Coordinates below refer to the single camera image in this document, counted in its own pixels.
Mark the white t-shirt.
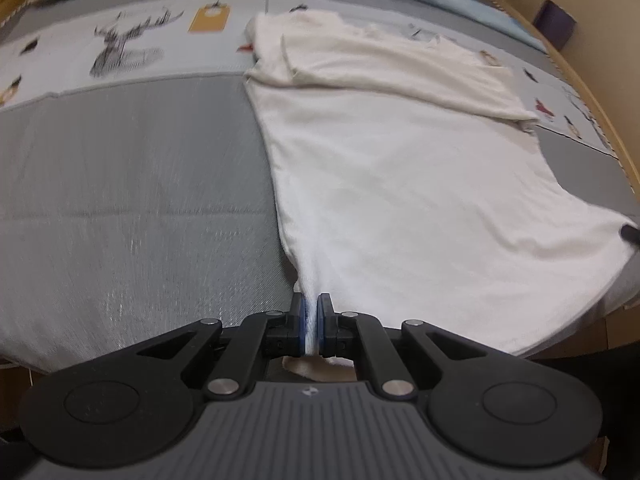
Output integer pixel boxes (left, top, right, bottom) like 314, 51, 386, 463
245, 10, 636, 355

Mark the grey printed bed cover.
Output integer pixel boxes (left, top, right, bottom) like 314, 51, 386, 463
1, 0, 639, 372

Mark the wooden bed frame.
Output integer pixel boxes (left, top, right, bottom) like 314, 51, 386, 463
414, 0, 640, 191

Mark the purple box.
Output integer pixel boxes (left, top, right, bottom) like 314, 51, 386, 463
533, 0, 576, 51

